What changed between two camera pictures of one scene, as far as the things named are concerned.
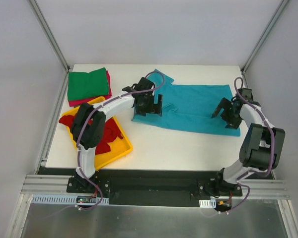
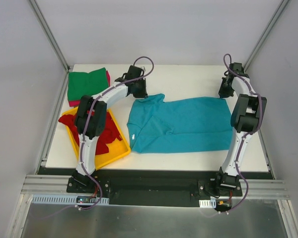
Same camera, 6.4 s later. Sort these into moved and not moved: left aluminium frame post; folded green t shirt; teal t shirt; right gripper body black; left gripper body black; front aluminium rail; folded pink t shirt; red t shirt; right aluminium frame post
Moved: left gripper body black; right gripper body black; teal t shirt
Not moved: front aluminium rail; red t shirt; right aluminium frame post; folded green t shirt; left aluminium frame post; folded pink t shirt
